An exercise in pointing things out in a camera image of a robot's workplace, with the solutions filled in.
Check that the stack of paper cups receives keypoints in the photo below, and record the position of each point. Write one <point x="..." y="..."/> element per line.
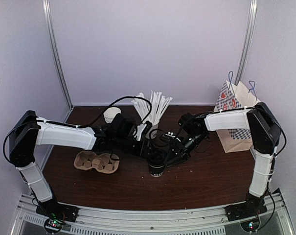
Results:
<point x="110" y="114"/>

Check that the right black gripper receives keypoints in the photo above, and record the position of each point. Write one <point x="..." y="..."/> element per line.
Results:
<point x="179" y="149"/>

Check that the bundle of wrapped white straws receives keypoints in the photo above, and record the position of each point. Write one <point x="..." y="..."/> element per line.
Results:
<point x="151" y="109"/>

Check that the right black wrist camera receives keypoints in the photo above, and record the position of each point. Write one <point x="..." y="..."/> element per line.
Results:
<point x="169" y="137"/>

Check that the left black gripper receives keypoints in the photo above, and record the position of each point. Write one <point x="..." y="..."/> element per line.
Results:
<point x="144" y="149"/>

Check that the checkered paper takeout bag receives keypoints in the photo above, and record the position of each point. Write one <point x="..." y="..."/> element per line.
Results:
<point x="232" y="97"/>

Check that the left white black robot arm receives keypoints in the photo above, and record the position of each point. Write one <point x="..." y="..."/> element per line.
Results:
<point x="32" y="130"/>

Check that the black coffee cup lid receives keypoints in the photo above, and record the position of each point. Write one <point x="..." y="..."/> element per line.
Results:
<point x="156" y="158"/>

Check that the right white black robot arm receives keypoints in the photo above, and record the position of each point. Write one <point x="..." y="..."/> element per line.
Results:
<point x="265" y="134"/>

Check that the aluminium front frame rail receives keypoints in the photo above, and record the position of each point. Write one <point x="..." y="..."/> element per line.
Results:
<point x="96" y="221"/>

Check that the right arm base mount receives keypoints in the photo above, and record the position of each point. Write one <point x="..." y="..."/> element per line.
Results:
<point x="242" y="211"/>

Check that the left aluminium corner post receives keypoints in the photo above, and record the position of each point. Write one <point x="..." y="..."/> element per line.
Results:
<point x="55" y="52"/>

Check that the cardboard cup carrier tray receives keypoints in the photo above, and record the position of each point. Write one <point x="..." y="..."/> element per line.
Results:
<point x="106" y="163"/>

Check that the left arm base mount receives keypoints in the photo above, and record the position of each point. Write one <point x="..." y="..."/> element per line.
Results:
<point x="55" y="210"/>

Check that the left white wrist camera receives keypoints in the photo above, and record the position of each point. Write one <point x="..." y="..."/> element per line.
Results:
<point x="142" y="130"/>

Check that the single black paper cup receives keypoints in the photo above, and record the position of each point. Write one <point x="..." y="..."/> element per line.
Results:
<point x="156" y="171"/>

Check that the right aluminium corner post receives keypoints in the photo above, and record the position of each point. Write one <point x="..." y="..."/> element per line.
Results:
<point x="247" y="40"/>

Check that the aluminium corner post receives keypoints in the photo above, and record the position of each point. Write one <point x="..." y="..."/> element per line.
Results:
<point x="55" y="52"/>
<point x="247" y="40"/>

